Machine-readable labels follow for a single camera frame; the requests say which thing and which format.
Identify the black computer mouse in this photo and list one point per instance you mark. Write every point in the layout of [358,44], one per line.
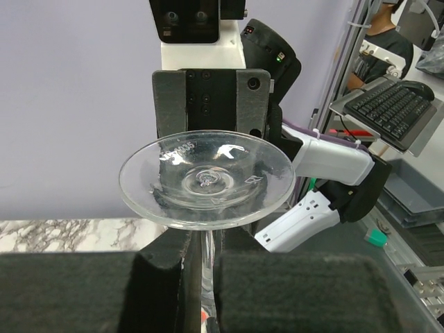
[419,88]

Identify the grey keyboard tray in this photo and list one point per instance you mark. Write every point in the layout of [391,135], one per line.
[417,139]

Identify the clear tumbler glass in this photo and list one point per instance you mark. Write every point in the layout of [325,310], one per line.
[206,180]

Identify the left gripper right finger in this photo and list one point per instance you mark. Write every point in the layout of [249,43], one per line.
[325,285]

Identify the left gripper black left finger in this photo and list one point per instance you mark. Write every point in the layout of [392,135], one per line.
[155,289]

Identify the black computer keyboard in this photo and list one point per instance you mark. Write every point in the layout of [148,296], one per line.
[390,108]

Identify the person in dark shirt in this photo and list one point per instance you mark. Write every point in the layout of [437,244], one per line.
[382,33]

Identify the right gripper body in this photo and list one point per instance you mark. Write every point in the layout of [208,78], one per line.
[211,99]

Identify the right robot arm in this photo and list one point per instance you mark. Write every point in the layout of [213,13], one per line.
[349,179]

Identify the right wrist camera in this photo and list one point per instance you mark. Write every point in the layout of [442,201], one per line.
[199,34]

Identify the grey plastic bin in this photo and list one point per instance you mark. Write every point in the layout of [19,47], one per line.
[410,198]

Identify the orange black marker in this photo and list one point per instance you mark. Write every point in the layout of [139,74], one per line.
[208,324]

